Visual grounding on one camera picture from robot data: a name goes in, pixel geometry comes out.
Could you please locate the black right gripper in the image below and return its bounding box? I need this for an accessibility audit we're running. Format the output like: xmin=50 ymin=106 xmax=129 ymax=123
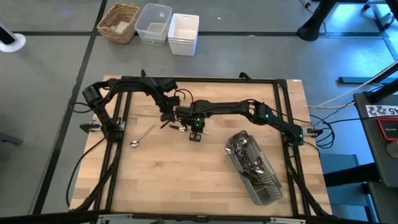
xmin=175 ymin=105 xmax=208 ymax=143

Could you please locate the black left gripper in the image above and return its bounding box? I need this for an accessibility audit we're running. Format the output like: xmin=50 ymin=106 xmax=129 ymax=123
xmin=156 ymin=91 xmax=182 ymax=130

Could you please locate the white plastic bin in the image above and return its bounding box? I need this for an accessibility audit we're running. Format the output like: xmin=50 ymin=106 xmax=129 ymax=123
xmin=167 ymin=12 xmax=200 ymax=57

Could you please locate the clear plastic bin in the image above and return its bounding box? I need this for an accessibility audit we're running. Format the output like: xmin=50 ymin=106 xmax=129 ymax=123
xmin=134 ymin=2 xmax=174 ymax=48

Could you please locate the grey mesh cutlery caddy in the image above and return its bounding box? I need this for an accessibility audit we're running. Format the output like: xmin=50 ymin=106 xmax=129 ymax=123
xmin=224 ymin=129 xmax=284 ymax=207

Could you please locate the woven wicker basket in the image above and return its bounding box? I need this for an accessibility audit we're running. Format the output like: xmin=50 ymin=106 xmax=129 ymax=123
xmin=96 ymin=2 xmax=141 ymax=45

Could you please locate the black stand leg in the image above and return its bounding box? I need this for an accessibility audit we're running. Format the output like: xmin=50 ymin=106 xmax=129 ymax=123
xmin=297 ymin=0 xmax=338 ymax=42

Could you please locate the black pole white round base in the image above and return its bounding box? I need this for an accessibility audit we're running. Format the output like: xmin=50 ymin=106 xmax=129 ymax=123
xmin=0 ymin=21 xmax=27 ymax=54

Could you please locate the black stand foot bar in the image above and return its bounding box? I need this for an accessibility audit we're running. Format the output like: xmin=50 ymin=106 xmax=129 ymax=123
xmin=338 ymin=60 xmax=398 ymax=85

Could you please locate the white numbered label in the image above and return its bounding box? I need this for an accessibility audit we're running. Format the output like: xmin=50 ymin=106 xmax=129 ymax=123
xmin=366 ymin=105 xmax=398 ymax=118

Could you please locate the dark desk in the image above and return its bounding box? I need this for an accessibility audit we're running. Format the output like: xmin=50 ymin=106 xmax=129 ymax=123
xmin=353 ymin=91 xmax=398 ymax=188

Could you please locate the red and black device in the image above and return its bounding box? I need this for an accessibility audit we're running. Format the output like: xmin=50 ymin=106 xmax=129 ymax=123
xmin=375 ymin=117 xmax=398 ymax=142

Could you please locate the black looped cable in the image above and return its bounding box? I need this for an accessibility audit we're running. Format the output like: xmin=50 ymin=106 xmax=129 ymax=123
xmin=70 ymin=101 xmax=94 ymax=114

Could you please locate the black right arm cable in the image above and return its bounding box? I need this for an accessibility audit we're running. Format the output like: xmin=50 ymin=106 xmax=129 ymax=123
xmin=267 ymin=107 xmax=312 ymax=125

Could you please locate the silver aluminium bracket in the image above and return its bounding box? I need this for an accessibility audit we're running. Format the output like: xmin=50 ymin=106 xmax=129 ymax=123
xmin=269 ymin=217 xmax=307 ymax=224
xmin=96 ymin=213 xmax=134 ymax=224

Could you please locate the black power cable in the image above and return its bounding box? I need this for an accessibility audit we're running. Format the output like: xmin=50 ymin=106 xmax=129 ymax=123
xmin=65 ymin=136 xmax=108 ymax=208

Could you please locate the dark blue cable loop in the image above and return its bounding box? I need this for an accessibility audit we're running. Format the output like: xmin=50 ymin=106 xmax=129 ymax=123
xmin=309 ymin=113 xmax=336 ymax=149

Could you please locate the white cable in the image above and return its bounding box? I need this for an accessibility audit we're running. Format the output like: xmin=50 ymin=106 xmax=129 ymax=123
xmin=307 ymin=73 xmax=398 ymax=110

